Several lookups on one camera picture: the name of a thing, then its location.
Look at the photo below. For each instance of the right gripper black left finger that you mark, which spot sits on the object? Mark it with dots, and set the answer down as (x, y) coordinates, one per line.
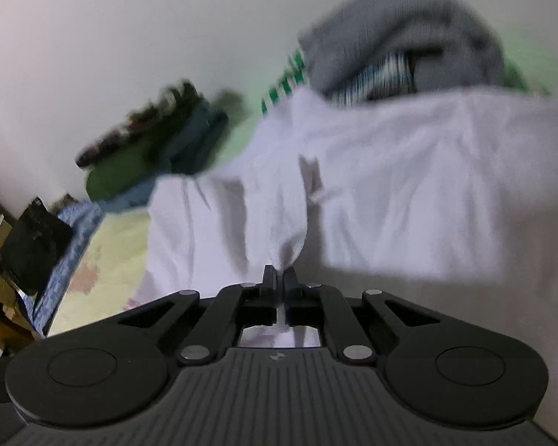
(235, 308)

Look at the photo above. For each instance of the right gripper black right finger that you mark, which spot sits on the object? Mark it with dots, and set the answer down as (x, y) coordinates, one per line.
(324, 308)

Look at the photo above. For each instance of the white t-shirt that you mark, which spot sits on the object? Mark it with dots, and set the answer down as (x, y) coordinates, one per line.
(447, 200)

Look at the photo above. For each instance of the yellow green baby blanket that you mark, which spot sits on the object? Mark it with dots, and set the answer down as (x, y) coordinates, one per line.
(114, 261)

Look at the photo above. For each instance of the folded dark green garment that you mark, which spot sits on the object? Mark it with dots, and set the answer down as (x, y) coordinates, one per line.
(121, 171)

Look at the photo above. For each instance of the blue white checkered cloth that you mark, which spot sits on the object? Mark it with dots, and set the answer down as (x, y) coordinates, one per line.
(83, 217)

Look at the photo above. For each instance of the black bag at left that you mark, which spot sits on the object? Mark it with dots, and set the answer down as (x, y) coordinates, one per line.
(33, 248)

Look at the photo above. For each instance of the green white striped shirt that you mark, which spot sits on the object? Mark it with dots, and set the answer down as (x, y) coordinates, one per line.
(295, 76)

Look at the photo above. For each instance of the grey blue striped sweater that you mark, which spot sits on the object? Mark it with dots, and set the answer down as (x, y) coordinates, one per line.
(389, 78)

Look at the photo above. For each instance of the grey fleece garment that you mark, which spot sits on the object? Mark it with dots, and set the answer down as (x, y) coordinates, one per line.
(447, 44)

